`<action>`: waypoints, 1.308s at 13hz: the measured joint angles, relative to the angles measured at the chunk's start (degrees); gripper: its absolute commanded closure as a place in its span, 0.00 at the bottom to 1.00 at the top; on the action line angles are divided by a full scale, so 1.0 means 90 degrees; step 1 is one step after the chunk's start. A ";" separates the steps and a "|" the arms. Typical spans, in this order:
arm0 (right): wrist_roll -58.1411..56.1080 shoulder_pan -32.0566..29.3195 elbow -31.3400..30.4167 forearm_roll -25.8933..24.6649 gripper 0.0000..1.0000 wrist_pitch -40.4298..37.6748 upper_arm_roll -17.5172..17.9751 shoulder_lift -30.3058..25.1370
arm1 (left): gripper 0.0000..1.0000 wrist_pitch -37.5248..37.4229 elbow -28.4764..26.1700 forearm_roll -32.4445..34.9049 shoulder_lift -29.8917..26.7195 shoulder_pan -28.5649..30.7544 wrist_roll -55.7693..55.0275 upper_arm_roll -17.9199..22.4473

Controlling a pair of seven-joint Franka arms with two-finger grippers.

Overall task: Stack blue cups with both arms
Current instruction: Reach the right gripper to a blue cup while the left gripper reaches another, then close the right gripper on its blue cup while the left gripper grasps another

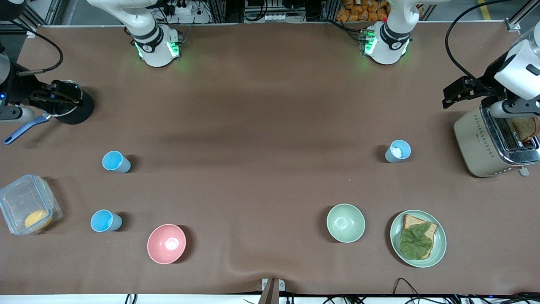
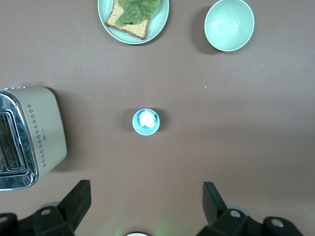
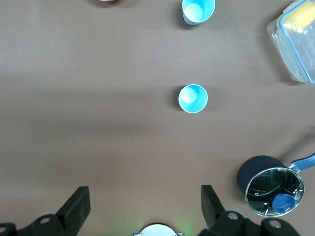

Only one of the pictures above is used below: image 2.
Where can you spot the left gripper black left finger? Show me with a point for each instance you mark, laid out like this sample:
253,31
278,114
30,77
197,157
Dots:
76,204

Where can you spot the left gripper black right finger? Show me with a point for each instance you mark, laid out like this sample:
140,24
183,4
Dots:
212,204

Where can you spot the blue cup with paper ball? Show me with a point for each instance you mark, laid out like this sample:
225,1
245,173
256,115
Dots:
137,128

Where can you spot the beige and chrome toaster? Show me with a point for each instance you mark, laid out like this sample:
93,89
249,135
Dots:
46,123

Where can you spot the pale green bowl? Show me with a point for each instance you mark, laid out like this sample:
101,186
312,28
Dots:
229,24

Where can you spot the brown bread slice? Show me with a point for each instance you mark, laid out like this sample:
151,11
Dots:
128,27

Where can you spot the pale green plate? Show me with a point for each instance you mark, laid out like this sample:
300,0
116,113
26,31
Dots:
157,27

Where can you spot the green lettuce leaf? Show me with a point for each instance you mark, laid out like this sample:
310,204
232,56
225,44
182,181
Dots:
137,9

